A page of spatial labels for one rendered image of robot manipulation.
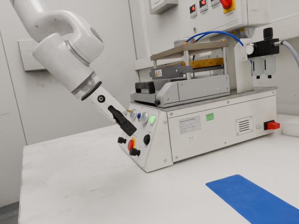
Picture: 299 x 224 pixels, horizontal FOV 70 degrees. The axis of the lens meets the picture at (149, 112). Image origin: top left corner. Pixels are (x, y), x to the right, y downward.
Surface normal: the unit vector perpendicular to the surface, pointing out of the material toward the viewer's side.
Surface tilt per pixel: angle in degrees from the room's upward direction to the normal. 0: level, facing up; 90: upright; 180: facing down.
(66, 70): 99
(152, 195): 0
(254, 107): 90
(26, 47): 90
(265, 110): 90
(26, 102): 90
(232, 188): 0
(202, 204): 0
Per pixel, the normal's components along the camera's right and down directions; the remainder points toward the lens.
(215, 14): -0.92, 0.18
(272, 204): -0.13, -0.98
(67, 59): 0.16, 0.28
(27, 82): 0.50, 0.08
